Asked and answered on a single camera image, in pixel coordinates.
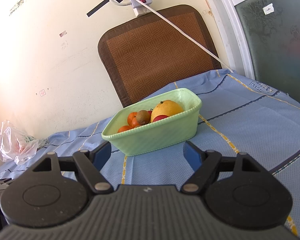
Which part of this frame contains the light green plastic basket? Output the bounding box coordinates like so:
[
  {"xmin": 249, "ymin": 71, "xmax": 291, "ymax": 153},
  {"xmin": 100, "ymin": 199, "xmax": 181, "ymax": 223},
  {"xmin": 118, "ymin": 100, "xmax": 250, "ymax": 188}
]
[{"xmin": 102, "ymin": 88, "xmax": 202, "ymax": 157}]

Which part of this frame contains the white power cable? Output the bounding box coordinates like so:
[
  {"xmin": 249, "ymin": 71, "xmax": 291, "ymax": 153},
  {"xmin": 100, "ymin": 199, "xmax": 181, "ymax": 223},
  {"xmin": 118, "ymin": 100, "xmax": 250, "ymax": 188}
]
[{"xmin": 123, "ymin": 0, "xmax": 235, "ymax": 73}]

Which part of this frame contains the clear plastic bag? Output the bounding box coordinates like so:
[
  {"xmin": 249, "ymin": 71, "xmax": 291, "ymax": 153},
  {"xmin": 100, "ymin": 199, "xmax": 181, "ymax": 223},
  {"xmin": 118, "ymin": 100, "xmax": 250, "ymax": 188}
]
[{"xmin": 0, "ymin": 120, "xmax": 48, "ymax": 165}]

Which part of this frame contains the brown kiwi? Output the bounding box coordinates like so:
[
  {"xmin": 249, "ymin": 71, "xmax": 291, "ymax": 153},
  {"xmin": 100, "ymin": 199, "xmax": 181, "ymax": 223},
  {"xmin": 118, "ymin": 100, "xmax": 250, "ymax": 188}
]
[{"xmin": 136, "ymin": 110, "xmax": 151, "ymax": 125}]

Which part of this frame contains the brown woven seat cushion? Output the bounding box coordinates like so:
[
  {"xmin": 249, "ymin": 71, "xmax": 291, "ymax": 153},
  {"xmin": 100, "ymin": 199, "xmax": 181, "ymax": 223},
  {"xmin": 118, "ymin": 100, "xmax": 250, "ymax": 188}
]
[{"xmin": 98, "ymin": 13, "xmax": 221, "ymax": 107}]

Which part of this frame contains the orange mandarin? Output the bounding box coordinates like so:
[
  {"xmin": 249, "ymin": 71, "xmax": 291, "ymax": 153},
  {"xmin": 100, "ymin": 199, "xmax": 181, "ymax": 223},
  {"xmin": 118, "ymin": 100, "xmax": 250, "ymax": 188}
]
[
  {"xmin": 127, "ymin": 112, "xmax": 137, "ymax": 126},
  {"xmin": 117, "ymin": 125, "xmax": 133, "ymax": 133}
]

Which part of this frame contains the large yellow orange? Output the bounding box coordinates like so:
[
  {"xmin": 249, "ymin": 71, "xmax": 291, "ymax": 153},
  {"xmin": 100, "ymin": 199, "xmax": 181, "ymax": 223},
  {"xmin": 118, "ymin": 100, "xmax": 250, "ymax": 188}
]
[{"xmin": 151, "ymin": 100, "xmax": 184, "ymax": 122}]

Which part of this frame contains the frosted glass door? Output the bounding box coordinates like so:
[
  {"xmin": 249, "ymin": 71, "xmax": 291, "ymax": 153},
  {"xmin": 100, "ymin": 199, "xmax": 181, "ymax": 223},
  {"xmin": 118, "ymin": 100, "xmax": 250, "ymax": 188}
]
[{"xmin": 208, "ymin": 0, "xmax": 300, "ymax": 103}]

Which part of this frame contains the blue checked tablecloth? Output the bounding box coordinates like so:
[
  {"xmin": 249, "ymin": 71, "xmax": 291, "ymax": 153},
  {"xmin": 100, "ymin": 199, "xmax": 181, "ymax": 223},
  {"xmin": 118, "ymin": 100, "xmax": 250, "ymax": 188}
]
[{"xmin": 0, "ymin": 68, "xmax": 300, "ymax": 239}]

